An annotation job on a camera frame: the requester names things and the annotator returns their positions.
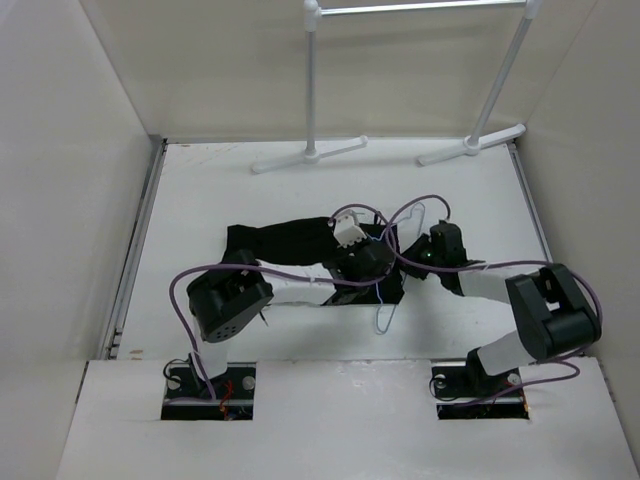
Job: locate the black trousers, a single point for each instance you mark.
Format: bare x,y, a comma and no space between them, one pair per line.
305,242

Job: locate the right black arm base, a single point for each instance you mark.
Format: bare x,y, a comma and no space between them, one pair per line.
457,398

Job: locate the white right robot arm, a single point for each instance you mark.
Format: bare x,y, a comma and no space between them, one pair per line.
552,315

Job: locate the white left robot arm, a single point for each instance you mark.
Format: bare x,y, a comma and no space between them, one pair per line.
225,299

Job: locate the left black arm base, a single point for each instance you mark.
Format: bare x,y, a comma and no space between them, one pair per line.
187,398

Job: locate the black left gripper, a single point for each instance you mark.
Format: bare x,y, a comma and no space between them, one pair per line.
346,252

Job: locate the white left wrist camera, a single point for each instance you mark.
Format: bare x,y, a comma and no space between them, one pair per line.
346,229

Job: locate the left aluminium table rail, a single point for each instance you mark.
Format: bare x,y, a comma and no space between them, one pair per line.
115,320

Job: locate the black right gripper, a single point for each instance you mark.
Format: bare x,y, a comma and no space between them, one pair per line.
422,242

